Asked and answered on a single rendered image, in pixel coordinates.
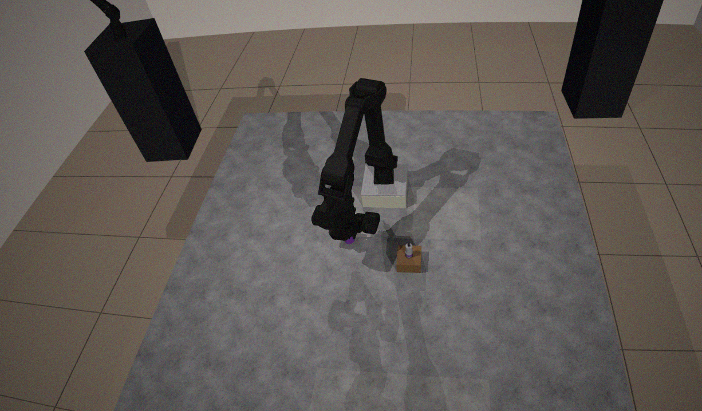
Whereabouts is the brown block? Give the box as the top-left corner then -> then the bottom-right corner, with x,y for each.
396,245 -> 421,273

